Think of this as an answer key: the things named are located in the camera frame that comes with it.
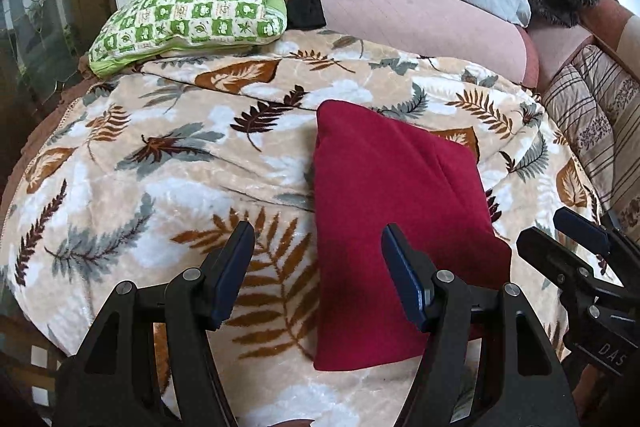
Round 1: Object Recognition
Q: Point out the pink seat cushion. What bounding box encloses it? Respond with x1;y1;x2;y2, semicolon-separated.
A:
527;24;596;92

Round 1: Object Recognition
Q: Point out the wooden glass door cabinet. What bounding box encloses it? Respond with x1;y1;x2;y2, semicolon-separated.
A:
0;0;118;118

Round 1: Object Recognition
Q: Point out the striped beige cushion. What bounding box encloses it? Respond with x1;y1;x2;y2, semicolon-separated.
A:
542;44;640;233

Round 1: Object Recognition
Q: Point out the dark red garment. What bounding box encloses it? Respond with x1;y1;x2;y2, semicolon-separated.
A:
311;99;513;373

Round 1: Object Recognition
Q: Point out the green checkered pillow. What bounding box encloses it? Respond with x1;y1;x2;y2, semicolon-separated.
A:
87;0;288;80

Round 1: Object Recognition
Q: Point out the beige leaf-print blanket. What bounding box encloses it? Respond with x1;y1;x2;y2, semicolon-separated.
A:
0;27;621;427

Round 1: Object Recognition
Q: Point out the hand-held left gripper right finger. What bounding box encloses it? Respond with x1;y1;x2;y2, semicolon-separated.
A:
381;223;581;427

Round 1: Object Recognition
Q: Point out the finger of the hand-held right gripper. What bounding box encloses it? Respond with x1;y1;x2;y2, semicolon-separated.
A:
553;207;640;268
516;228;618;308

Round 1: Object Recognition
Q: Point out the pink bolster cushion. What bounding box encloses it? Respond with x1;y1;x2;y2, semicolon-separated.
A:
315;0;541;88

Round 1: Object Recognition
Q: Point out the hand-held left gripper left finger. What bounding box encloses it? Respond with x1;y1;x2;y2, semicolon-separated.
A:
52;221;257;427

